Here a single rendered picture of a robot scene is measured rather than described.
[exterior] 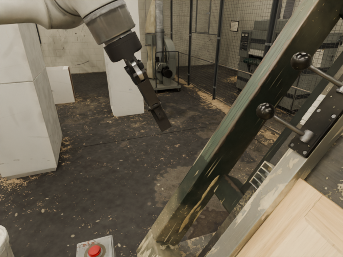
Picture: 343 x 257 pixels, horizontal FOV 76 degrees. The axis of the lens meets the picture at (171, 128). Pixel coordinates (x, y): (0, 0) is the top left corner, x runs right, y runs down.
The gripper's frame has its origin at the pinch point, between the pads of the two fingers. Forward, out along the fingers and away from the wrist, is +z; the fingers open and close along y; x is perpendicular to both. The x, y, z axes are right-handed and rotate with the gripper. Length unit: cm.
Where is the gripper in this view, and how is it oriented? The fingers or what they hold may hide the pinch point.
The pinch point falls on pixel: (160, 117)
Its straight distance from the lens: 55.1
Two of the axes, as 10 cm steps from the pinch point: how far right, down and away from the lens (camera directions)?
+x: -8.7, 4.9, -0.8
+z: 4.1, 8.0, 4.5
